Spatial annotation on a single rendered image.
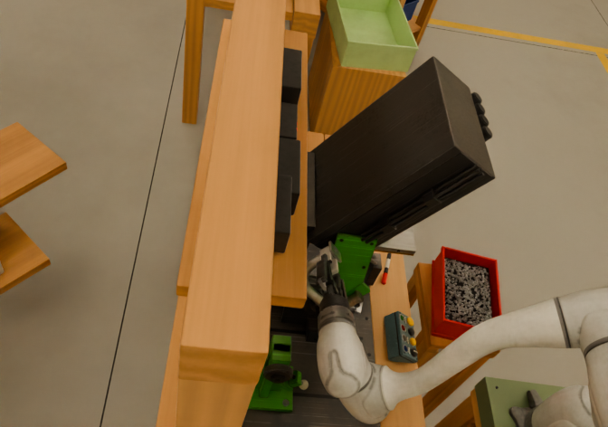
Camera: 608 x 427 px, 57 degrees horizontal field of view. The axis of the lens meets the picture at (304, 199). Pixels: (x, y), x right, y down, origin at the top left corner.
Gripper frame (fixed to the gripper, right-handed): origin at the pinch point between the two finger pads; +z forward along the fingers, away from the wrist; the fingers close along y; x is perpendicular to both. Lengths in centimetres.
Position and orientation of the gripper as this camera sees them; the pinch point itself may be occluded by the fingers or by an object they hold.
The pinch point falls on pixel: (328, 260)
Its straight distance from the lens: 153.5
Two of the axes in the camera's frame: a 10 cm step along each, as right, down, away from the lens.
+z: -0.4, -5.7, 8.2
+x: -8.4, 4.7, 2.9
